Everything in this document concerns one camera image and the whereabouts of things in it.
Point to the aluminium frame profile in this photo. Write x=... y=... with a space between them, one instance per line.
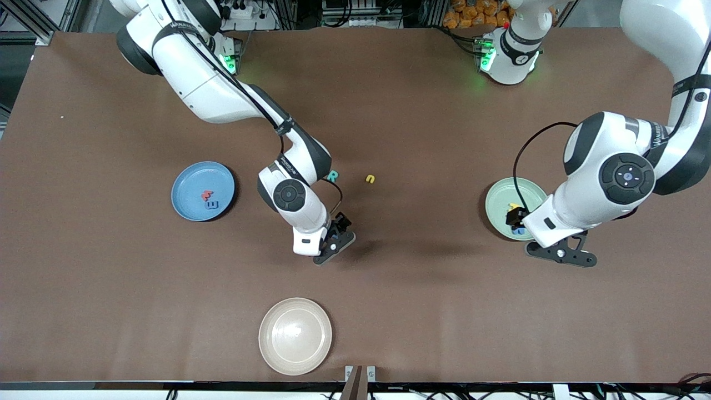
x=47 y=38

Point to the blue foam letter E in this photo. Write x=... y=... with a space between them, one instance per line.
x=211 y=205

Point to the black equipment rack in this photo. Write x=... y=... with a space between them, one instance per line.
x=361 y=11

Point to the beige plate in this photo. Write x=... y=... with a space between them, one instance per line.
x=295 y=336

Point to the pink foam letter m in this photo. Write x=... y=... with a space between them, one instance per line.
x=206 y=195

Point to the orange packets pile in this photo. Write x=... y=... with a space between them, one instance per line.
x=472 y=14

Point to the pale green plate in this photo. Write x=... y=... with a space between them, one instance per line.
x=502 y=194

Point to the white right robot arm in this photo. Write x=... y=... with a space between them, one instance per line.
x=205 y=94

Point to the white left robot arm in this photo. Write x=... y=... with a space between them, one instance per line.
x=589 y=183

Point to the brown post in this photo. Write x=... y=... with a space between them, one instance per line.
x=355 y=389

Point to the teal foam letter R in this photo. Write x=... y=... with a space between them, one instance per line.
x=333 y=176

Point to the white power strip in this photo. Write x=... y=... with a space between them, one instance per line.
x=241 y=12

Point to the small grey bracket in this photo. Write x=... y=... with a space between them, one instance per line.
x=371 y=373
x=349 y=373

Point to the blue plate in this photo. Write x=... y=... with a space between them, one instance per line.
x=191 y=180

